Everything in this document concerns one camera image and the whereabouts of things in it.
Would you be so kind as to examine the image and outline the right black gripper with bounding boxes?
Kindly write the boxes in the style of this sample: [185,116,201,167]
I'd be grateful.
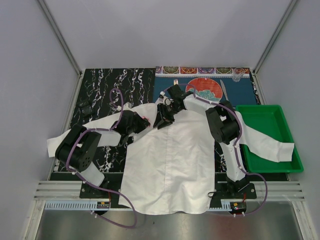
[153,103,182,131]

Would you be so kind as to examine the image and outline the pink flower brooch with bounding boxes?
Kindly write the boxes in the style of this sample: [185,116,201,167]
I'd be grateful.
[142,116,150,122]

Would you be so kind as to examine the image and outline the white button-up shirt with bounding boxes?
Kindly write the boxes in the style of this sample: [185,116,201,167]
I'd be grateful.
[46,98,295,216]

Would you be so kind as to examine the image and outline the black display frame box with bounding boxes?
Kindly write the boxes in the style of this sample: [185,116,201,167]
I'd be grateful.
[78,100,93,118]

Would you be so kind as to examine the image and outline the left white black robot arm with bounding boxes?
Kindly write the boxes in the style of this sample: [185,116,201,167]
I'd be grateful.
[54,110,151,198]

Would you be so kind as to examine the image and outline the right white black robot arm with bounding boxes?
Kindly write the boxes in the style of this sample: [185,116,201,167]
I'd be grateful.
[153,84,249,199]

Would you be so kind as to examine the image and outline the red floral plate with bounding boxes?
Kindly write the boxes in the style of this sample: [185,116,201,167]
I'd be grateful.
[186,77,223,102]

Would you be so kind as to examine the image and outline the blue patterned placemat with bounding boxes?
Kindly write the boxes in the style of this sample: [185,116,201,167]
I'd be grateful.
[153,66,261,107]

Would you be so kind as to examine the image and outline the silver table knife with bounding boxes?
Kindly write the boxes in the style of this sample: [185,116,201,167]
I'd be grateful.
[220,79,229,101]

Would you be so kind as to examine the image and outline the clear drinking glass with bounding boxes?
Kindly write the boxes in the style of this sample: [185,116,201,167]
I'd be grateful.
[232,67,246,83]

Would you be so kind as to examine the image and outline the green plastic tray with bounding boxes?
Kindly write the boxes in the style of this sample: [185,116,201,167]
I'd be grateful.
[236,105,304,174]

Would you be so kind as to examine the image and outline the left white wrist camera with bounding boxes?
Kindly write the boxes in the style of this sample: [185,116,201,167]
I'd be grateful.
[123,102,132,111]

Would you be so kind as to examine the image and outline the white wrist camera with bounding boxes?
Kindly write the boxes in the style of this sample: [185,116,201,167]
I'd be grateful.
[123,102,132,111]
[159,91,171,106]

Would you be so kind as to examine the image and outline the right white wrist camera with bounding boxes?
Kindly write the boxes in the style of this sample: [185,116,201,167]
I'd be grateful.
[159,91,171,106]

